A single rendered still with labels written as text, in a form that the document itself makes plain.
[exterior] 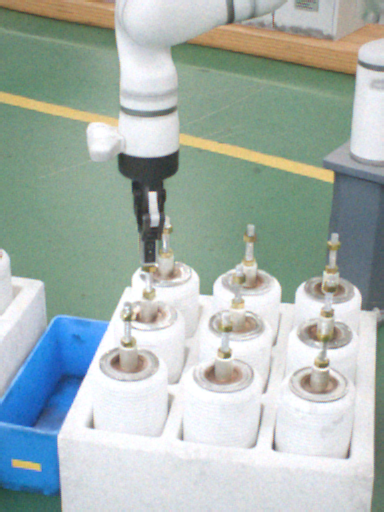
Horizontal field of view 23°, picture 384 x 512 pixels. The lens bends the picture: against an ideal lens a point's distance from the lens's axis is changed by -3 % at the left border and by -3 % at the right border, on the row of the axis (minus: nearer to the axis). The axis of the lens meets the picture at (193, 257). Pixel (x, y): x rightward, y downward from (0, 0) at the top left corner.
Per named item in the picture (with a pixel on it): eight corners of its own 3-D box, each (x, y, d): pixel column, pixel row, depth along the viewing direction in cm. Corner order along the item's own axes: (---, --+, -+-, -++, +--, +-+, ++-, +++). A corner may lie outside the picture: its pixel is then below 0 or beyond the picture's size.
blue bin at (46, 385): (59, 373, 161) (55, 313, 156) (122, 384, 159) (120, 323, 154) (-11, 491, 135) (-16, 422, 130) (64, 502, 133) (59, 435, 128)
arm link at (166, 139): (85, 137, 122) (85, 91, 119) (173, 132, 124) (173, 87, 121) (90, 164, 114) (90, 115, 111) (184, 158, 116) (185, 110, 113)
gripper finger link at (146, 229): (143, 211, 117) (139, 229, 123) (144, 226, 117) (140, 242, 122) (165, 210, 118) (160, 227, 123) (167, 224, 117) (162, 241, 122)
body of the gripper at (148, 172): (184, 152, 116) (183, 223, 120) (173, 128, 123) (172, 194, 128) (121, 155, 115) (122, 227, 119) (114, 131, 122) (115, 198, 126)
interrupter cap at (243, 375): (266, 375, 119) (267, 371, 119) (228, 402, 114) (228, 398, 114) (219, 353, 123) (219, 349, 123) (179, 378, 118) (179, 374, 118)
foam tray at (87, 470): (128, 380, 160) (126, 285, 152) (363, 405, 155) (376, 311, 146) (62, 545, 126) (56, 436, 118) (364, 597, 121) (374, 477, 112)
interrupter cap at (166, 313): (132, 299, 135) (132, 295, 135) (184, 309, 133) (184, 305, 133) (112, 326, 128) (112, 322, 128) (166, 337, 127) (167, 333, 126)
